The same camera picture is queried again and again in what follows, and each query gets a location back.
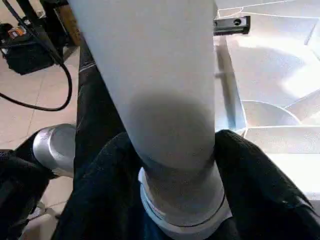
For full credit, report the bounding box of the black looped cable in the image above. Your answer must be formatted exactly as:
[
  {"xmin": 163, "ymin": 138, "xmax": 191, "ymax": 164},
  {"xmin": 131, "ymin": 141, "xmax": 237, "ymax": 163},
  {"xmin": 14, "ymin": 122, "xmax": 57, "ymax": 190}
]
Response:
[{"xmin": 0, "ymin": 57, "xmax": 73, "ymax": 112}]

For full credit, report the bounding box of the white plastic table top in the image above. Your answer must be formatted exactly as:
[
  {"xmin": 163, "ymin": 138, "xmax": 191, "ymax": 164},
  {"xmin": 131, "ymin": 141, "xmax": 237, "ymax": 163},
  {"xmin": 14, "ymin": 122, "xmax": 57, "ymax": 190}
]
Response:
[{"xmin": 138, "ymin": 0, "xmax": 320, "ymax": 240}]

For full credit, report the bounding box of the dark left robot foot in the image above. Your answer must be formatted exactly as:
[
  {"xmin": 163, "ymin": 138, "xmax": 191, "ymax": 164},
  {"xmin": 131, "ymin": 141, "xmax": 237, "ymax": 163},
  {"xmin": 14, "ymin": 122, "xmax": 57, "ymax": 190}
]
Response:
[{"xmin": 32, "ymin": 123, "xmax": 77, "ymax": 179}]

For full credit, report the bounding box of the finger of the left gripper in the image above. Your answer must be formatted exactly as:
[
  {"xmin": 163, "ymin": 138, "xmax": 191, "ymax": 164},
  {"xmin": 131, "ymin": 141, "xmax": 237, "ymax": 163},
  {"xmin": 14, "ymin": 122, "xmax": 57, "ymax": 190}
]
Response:
[{"xmin": 212, "ymin": 15, "xmax": 252, "ymax": 36}]

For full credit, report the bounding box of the brown cardboard box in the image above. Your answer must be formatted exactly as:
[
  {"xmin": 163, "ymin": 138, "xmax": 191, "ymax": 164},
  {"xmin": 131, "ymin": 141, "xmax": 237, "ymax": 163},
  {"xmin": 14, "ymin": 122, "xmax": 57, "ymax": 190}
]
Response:
[{"xmin": 59, "ymin": 4, "xmax": 82, "ymax": 47}]

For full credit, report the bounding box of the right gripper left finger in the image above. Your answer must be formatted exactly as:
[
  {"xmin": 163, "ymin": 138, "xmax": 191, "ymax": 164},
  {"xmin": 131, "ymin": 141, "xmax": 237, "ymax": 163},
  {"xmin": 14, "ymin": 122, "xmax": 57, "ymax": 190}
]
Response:
[{"xmin": 52, "ymin": 131, "xmax": 151, "ymax": 240}]

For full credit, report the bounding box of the black case with orange label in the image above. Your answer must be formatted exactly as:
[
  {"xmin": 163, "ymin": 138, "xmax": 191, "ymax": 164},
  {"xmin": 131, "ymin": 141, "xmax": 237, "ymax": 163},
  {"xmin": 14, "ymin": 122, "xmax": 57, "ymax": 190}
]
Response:
[{"xmin": 0, "ymin": 22, "xmax": 63, "ymax": 76}]

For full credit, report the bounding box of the white plastic table leg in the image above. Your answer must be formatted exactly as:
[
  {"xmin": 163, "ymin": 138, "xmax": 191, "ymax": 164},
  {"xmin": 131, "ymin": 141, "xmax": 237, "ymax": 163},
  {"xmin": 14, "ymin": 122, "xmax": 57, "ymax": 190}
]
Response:
[{"xmin": 67, "ymin": 0, "xmax": 232, "ymax": 228}]

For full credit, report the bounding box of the black floor stand leg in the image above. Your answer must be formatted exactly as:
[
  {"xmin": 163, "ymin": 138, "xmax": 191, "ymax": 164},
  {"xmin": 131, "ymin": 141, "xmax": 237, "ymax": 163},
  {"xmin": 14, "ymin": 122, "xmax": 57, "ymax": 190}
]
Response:
[{"xmin": 4, "ymin": 0, "xmax": 65, "ymax": 66}]

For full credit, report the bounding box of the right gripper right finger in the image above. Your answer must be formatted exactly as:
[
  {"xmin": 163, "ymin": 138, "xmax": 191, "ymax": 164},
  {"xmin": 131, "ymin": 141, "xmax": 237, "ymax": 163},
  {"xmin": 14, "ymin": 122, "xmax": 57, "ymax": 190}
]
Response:
[{"xmin": 214, "ymin": 129, "xmax": 320, "ymax": 240}]

